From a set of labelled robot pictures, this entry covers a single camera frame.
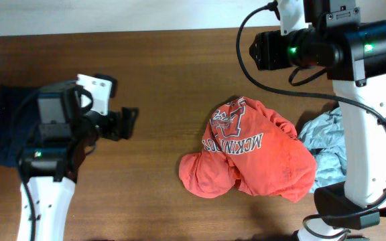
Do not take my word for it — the orange McKinney Boyd soccer shirt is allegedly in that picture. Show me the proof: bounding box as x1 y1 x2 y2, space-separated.
178 96 317 202

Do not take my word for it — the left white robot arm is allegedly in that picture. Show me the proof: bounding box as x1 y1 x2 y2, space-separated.
16 75 139 240

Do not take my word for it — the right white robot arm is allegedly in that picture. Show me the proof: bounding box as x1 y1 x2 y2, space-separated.
249 1 386 240

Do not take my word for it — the light grey-blue shirt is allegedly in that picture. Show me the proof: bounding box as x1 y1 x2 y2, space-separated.
298 107 347 193

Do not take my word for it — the folded navy blue garment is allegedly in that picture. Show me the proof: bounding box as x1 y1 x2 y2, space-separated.
0 85 40 167

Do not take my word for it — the right black cable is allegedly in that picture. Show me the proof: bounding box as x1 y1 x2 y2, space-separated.
235 1 386 239

